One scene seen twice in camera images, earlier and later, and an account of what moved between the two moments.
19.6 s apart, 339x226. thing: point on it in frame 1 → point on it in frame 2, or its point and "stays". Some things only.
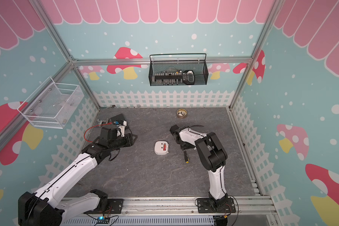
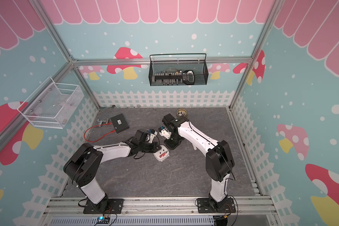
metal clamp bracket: [102, 122] stays
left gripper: [129, 141] → [153, 149]
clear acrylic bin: [52, 104] stays
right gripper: [191, 147] → [172, 146]
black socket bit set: [168, 78] stays
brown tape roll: [181, 113] stays
